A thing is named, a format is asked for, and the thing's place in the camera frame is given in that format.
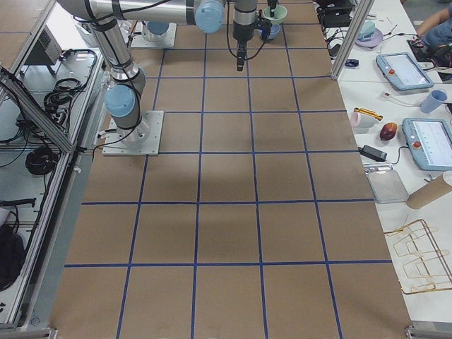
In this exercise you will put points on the cardboard tube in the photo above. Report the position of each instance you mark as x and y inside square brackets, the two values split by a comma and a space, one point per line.
[435, 189]

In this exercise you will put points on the aluminium frame post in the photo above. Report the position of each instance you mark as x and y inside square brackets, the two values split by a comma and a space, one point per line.
[361, 13]

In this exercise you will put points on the green bowl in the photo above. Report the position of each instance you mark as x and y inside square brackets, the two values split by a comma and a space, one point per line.
[277, 15]

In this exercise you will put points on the purple plate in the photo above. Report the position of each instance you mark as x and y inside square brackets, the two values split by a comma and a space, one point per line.
[373, 42]

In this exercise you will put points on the black power adapter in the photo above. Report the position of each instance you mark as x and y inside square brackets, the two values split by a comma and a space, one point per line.
[372, 153]

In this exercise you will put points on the teal sponge block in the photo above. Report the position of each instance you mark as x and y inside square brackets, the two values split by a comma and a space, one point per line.
[367, 31]

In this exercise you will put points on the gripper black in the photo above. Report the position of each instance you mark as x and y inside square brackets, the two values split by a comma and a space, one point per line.
[241, 32]

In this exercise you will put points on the far blue teach pendant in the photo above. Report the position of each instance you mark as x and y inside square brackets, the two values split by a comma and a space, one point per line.
[403, 72]

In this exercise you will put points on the light blue plastic cup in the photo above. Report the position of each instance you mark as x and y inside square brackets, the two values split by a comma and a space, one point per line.
[434, 99]

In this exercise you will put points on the person in blue shirt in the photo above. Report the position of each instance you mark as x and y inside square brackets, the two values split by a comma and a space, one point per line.
[435, 31]

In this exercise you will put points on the silver metal tray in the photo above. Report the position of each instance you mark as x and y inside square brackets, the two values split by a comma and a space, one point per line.
[385, 183]

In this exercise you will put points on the near blue teach pendant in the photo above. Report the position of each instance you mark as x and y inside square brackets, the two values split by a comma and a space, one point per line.
[429, 141]

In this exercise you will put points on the blue bowl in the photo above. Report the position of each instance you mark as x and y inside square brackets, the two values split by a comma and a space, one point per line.
[270, 33]

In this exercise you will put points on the small blue device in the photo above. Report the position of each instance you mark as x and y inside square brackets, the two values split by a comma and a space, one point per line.
[352, 63]

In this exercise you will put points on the blue teach pendant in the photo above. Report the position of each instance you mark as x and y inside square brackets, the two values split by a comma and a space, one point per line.
[403, 72]
[429, 141]

